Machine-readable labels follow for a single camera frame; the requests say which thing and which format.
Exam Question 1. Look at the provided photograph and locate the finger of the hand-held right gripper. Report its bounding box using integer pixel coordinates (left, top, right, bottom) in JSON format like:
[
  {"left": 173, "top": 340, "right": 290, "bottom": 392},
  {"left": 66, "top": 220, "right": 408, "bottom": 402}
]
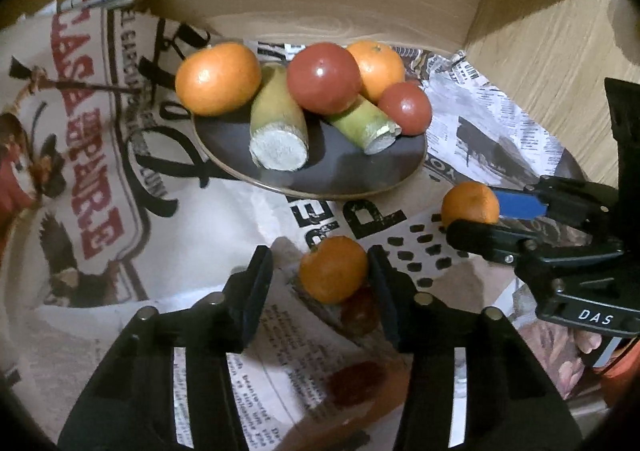
[
  {"left": 487, "top": 176, "right": 621, "bottom": 232},
  {"left": 445, "top": 220, "right": 626, "bottom": 277}
]

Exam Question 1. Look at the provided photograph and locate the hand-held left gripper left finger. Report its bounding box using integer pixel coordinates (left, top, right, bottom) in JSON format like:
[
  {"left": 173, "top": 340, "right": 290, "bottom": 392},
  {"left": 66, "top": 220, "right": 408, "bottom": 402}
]
[{"left": 57, "top": 245, "right": 275, "bottom": 451}]

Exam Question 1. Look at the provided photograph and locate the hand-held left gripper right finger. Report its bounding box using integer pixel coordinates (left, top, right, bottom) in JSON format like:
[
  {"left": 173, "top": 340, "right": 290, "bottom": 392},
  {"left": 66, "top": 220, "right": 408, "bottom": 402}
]
[{"left": 367, "top": 246, "right": 583, "bottom": 451}]

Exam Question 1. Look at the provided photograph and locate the small orange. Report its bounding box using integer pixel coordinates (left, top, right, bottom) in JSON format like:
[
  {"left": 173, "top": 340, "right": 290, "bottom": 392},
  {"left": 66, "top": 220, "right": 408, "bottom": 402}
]
[
  {"left": 441, "top": 181, "right": 501, "bottom": 228},
  {"left": 299, "top": 235, "right": 370, "bottom": 305}
]

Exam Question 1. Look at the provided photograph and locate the dark brown plate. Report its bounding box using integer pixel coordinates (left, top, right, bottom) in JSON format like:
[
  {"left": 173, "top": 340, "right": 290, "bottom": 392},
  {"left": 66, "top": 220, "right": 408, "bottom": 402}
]
[{"left": 192, "top": 96, "right": 429, "bottom": 200}]

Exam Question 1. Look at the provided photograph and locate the red tomato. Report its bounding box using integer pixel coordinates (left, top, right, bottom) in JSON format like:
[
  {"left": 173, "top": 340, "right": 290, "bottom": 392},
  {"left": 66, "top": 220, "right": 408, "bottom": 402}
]
[
  {"left": 377, "top": 82, "right": 433, "bottom": 136},
  {"left": 286, "top": 42, "right": 363, "bottom": 115}
]

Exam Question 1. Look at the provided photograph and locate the green sugarcane piece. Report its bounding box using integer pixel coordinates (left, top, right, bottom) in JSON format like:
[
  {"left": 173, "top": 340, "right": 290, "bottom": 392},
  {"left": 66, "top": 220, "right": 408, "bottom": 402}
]
[
  {"left": 326, "top": 94, "right": 403, "bottom": 155},
  {"left": 249, "top": 62, "right": 310, "bottom": 172}
]

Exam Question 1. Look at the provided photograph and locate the large orange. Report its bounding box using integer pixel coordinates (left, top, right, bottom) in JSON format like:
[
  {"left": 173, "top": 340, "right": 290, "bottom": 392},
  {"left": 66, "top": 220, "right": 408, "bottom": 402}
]
[
  {"left": 175, "top": 42, "right": 263, "bottom": 117},
  {"left": 345, "top": 40, "right": 407, "bottom": 104}
]

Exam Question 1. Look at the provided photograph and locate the dark red date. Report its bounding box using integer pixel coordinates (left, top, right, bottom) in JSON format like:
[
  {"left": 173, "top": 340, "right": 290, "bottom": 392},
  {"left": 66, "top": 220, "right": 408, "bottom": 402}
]
[
  {"left": 325, "top": 361, "right": 389, "bottom": 407},
  {"left": 340, "top": 287, "right": 381, "bottom": 337}
]

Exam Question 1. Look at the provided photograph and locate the black white newspaper sheet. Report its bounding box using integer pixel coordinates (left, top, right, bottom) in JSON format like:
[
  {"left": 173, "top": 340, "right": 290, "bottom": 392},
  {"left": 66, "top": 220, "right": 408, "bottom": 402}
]
[{"left": 390, "top": 44, "right": 587, "bottom": 242}]

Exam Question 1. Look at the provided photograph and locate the small print newspaper sheet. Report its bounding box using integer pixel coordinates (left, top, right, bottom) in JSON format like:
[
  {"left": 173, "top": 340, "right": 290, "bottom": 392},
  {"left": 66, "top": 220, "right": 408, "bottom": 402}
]
[{"left": 170, "top": 236, "right": 417, "bottom": 451}]

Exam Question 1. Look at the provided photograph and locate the beige printed paper sheet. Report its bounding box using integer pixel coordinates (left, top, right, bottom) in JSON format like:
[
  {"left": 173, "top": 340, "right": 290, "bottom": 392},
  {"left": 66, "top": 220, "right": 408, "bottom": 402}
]
[{"left": 0, "top": 0, "right": 451, "bottom": 312}]

